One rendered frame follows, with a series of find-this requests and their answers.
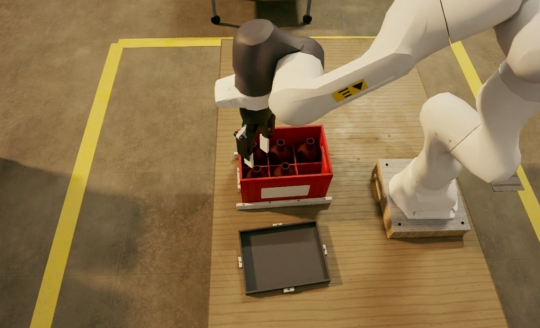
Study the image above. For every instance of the red divided crate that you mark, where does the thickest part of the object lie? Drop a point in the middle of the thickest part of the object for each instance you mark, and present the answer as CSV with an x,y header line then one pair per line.
x,y
311,180

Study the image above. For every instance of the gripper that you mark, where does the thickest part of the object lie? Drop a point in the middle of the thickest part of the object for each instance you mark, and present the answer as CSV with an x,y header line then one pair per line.
x,y
253,121

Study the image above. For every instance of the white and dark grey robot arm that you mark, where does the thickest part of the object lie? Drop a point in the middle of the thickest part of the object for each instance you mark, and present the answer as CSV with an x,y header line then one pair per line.
x,y
284,72

